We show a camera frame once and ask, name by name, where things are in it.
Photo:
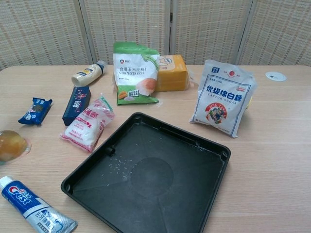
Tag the pink snack packet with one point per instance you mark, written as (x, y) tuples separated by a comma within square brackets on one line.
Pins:
[(85, 128)]

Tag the green white corn starch bag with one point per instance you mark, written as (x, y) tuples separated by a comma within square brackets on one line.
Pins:
[(133, 72)]

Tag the Crest toothpaste tube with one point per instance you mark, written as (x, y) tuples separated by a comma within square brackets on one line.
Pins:
[(29, 204)]

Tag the orange jelly cup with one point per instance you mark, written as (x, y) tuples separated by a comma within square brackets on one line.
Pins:
[(11, 144)]

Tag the woven folding screen panel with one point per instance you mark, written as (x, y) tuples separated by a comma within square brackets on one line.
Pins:
[(279, 31), (41, 31), (126, 24), (209, 29)]

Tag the mayonnaise squeeze bottle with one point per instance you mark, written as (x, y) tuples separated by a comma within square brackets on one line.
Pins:
[(87, 72)]

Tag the black square plastic tray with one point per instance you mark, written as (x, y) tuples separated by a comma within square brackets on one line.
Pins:
[(150, 189)]

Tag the orange yellow snack bag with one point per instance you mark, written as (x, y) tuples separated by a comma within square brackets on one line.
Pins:
[(172, 75)]

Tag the white sugar packet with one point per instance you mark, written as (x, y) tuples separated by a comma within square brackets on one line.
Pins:
[(223, 102)]

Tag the dark blue rectangular box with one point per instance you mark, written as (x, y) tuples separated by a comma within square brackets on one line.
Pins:
[(76, 102)]

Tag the blue cookie packet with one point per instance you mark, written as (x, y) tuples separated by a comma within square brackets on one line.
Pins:
[(35, 111)]

